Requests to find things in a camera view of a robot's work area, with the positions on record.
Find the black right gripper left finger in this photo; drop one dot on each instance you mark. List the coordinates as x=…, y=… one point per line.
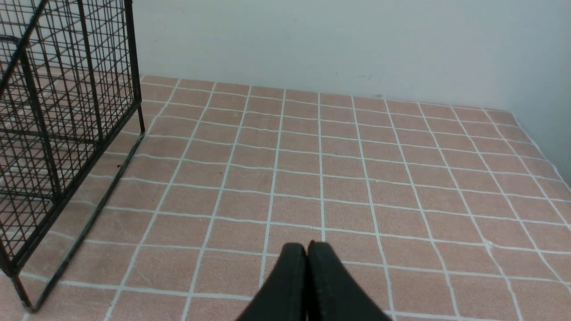
x=283, y=295

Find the black wire mesh shelf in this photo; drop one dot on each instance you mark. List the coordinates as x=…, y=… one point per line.
x=70, y=83

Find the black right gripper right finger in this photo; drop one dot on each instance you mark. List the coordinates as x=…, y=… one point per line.
x=334, y=294

